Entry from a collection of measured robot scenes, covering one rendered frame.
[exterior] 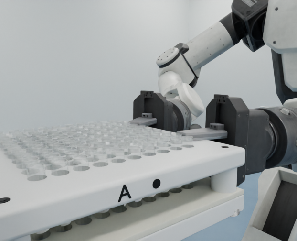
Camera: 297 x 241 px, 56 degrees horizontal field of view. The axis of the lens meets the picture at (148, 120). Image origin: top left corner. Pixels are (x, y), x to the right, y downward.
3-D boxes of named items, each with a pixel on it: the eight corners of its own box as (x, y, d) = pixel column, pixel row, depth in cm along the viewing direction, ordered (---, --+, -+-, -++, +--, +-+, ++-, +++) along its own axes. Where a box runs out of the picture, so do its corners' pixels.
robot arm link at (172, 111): (175, 91, 44) (191, 90, 55) (121, 90, 47) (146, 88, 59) (173, 168, 46) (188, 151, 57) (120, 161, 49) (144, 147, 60)
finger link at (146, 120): (123, 127, 41) (139, 122, 47) (143, 128, 40) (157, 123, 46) (123, 116, 41) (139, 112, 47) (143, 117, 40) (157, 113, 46)
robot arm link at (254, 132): (253, 96, 31) (315, 95, 37) (197, 93, 39) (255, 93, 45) (246, 204, 33) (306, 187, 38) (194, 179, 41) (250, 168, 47)
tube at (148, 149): (148, 221, 27) (147, 146, 26) (140, 216, 28) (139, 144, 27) (158, 217, 28) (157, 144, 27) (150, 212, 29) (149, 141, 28)
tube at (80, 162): (80, 248, 23) (76, 160, 22) (74, 241, 24) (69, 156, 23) (94, 242, 24) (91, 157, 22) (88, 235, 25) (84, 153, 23)
